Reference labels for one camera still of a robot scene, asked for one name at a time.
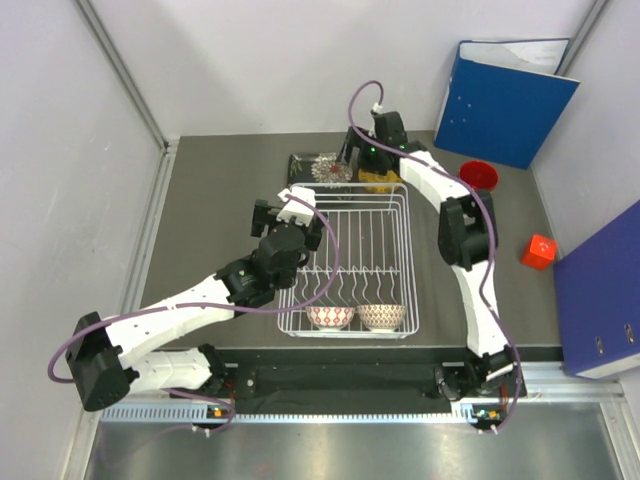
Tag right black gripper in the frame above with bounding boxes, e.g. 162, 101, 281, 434
334, 127, 386, 177

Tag yellow patterned plate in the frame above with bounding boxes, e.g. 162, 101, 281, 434
358, 169, 402, 195

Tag black floral rectangular tray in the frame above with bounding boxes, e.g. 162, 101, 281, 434
287, 152, 354, 200

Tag black skull mug red inside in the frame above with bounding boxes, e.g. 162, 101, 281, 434
458, 160, 499, 191

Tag brown patterned small bowl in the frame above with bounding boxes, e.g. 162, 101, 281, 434
356, 304, 407, 332

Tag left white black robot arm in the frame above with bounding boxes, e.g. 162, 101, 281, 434
62, 187, 333, 412

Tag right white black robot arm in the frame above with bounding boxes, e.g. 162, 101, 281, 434
340, 103, 523, 401

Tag red patterned bowl blue inside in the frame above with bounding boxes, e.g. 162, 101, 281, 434
306, 306, 356, 331

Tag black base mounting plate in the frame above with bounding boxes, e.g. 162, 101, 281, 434
214, 347, 518, 400

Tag red cube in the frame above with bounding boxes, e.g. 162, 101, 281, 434
521, 234, 558, 270

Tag dark blue binder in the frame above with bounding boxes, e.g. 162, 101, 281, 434
553, 204, 639, 379

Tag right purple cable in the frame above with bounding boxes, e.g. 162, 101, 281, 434
347, 80, 524, 434

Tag white wire dish rack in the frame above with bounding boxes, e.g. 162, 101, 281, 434
277, 183, 419, 340

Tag blue ring binder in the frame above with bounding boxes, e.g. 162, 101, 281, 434
434, 38, 580, 170

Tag grey slotted cable duct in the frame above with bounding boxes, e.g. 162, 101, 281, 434
99, 402, 506, 425

